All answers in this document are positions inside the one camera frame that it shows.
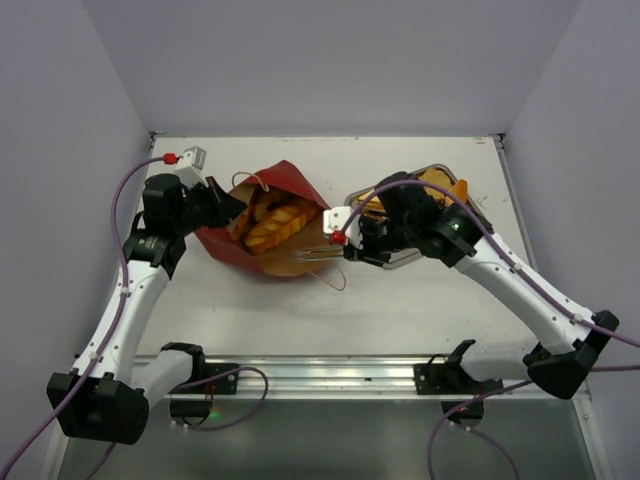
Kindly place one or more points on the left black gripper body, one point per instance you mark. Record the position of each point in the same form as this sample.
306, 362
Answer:
198, 209

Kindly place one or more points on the fake triangle sandwich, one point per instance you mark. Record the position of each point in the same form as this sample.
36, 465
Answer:
373, 204

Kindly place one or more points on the braided fake bread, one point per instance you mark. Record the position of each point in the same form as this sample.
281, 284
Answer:
281, 224

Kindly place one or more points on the metal tongs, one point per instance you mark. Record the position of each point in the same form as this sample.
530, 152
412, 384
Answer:
318, 254

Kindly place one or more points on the red brown paper bag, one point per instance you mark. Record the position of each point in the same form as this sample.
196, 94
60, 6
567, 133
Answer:
263, 191

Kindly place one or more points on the fake brown toast slice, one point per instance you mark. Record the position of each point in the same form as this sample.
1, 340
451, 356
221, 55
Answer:
440, 178

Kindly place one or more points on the orange fake bread loaf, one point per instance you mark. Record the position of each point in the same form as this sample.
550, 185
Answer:
460, 190

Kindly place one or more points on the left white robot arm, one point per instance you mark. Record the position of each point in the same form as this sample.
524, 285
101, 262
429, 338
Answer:
102, 397

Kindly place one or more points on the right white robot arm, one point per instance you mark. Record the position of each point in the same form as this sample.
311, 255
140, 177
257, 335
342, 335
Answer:
569, 337

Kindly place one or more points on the silver metal tray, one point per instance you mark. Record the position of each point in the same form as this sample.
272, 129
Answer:
405, 213

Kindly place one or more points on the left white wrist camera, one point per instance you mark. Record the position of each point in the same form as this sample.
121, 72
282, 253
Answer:
188, 166

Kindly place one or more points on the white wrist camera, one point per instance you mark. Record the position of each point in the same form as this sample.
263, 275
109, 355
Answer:
340, 226
188, 166

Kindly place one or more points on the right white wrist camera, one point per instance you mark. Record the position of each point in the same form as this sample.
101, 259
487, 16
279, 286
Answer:
340, 226

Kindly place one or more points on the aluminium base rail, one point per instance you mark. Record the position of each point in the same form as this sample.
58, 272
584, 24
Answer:
320, 377

